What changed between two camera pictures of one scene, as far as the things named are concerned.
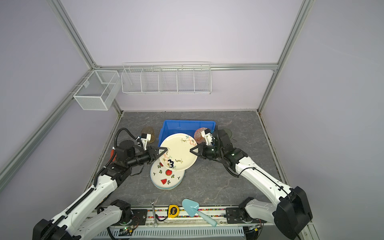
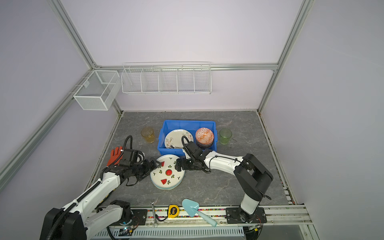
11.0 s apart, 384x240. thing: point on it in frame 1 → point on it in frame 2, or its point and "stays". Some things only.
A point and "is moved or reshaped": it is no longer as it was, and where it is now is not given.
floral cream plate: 179,156 is moved or reshaped
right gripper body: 210,152 → 187,164
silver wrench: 155,224 stays
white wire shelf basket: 166,78 stays
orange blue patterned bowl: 198,136 stays
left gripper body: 142,157 → 140,170
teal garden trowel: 191,207 stays
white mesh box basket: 99,90 stays
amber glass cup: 149,130 stays
